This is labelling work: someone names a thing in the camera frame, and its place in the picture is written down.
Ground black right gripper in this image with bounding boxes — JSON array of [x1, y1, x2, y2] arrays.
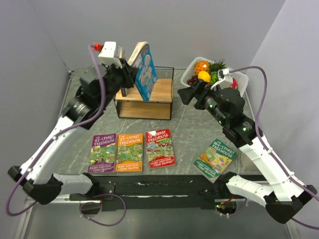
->
[[177, 79, 228, 127]]

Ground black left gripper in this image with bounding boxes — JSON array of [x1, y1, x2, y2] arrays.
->
[[100, 58, 139, 108]]

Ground blue comic cover book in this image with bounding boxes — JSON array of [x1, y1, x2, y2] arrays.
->
[[128, 41, 158, 102]]

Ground red 13-storey treehouse book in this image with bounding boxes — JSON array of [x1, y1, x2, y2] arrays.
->
[[146, 128, 176, 169]]

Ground dark grey cover book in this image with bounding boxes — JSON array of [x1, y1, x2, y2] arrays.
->
[[119, 46, 127, 97]]

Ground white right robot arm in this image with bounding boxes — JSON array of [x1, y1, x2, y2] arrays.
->
[[178, 80, 317, 224]]

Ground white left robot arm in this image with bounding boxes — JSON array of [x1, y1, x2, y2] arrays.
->
[[8, 58, 138, 205]]

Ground dark purple grapes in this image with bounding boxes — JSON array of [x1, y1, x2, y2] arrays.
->
[[186, 75, 198, 86]]

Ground orange round fruit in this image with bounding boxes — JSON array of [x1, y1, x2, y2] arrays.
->
[[197, 71, 211, 82]]

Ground wooden two-tier metal shelf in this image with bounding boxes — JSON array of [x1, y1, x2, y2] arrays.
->
[[113, 66, 174, 120]]

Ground orange spiky fruit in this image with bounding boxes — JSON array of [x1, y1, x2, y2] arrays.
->
[[194, 61, 211, 75]]

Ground green apple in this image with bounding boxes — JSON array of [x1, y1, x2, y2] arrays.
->
[[210, 72, 219, 84]]

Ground white plastic fruit basket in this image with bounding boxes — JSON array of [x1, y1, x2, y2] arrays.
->
[[180, 57, 249, 96]]

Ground green 104-storey treehouse book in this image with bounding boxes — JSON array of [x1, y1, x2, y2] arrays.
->
[[193, 138, 238, 183]]

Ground orange 39-storey treehouse book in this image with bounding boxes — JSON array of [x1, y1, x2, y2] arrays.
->
[[115, 133, 143, 173]]

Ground purple 117-storey treehouse book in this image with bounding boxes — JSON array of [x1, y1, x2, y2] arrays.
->
[[88, 133, 117, 173]]

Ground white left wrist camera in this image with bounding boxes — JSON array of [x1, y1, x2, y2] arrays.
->
[[92, 41, 120, 66]]

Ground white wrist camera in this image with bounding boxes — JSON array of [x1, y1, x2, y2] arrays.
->
[[211, 68, 234, 90], [92, 41, 120, 66]]

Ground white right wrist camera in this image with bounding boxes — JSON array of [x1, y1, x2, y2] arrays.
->
[[211, 68, 234, 90]]

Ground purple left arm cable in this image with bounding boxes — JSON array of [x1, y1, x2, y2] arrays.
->
[[5, 44, 128, 227]]

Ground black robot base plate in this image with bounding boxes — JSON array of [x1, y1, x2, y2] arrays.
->
[[69, 175, 242, 212]]

